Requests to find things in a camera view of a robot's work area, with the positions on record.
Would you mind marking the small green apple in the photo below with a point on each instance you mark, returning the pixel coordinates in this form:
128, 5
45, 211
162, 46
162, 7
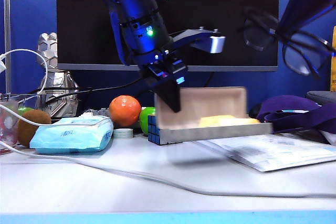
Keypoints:
24, 110

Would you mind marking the yellow box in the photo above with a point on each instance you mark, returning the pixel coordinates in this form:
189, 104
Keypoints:
334, 77

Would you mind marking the white and grey keyboard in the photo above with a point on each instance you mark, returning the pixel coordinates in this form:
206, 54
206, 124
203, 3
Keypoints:
103, 112

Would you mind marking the white charger plug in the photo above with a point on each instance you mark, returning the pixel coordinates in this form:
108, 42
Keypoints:
2, 66

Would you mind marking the metal partition post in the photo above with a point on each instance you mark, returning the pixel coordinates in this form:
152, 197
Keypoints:
8, 37

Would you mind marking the brown kiwi fruit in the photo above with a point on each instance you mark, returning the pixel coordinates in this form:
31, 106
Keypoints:
26, 132

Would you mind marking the grey suede glasses case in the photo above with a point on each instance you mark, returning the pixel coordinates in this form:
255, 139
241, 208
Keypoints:
210, 132

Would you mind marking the rubik's cube with printed stickers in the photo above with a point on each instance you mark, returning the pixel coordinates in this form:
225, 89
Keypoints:
153, 129

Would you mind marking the orange fruit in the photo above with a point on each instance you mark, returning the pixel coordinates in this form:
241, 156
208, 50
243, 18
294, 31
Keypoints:
124, 111

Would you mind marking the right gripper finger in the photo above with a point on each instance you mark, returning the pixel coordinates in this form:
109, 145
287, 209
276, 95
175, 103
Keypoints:
302, 6

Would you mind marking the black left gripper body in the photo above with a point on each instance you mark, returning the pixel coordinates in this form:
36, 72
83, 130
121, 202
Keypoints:
170, 69

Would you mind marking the grey cushion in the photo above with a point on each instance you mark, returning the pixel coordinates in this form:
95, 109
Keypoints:
323, 96

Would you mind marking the black computer monitor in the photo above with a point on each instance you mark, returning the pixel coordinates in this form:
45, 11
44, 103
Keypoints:
210, 3

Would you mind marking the light blue tissue pack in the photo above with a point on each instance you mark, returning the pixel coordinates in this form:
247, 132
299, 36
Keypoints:
71, 137

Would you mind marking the black computer mouse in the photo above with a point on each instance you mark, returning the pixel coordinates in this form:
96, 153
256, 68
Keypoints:
253, 111

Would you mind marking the silver geometric figurine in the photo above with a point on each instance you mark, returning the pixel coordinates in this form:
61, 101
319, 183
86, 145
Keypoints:
56, 82

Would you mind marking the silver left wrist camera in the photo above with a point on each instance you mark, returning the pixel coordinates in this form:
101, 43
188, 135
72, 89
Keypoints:
216, 44

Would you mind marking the black framed glasses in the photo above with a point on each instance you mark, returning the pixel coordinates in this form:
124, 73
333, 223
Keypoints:
257, 39

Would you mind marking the clear cup with red print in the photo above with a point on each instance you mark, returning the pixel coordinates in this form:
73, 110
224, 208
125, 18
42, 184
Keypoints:
8, 124

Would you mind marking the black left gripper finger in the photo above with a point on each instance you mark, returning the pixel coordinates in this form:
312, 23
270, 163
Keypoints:
172, 95

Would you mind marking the large green apple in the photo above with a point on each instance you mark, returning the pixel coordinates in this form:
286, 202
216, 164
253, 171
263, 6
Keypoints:
145, 119

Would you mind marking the white tape roll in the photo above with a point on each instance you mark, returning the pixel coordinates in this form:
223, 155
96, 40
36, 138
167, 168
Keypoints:
123, 133

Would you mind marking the yellow cleaning cloth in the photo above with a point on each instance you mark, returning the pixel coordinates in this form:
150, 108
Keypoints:
225, 121

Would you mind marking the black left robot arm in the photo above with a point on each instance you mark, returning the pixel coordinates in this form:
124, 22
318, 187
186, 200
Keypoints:
136, 11

